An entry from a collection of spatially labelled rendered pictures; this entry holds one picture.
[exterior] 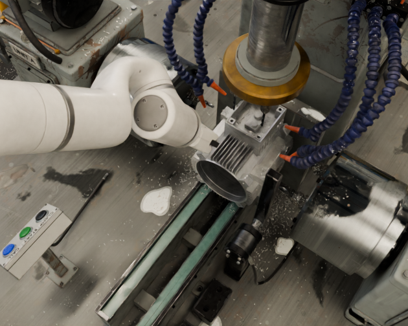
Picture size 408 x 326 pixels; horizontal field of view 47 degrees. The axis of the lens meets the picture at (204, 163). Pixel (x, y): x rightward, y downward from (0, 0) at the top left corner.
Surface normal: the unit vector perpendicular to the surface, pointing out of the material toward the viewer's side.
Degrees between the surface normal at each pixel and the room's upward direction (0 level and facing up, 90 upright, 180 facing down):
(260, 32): 90
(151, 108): 30
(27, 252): 52
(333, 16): 90
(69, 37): 0
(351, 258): 69
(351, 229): 43
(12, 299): 0
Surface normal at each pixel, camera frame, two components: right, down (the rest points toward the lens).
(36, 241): 0.65, 0.11
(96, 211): 0.01, -0.48
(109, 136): 0.72, 0.57
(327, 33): -0.58, 0.71
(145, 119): -0.29, -0.04
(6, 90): 0.64, -0.61
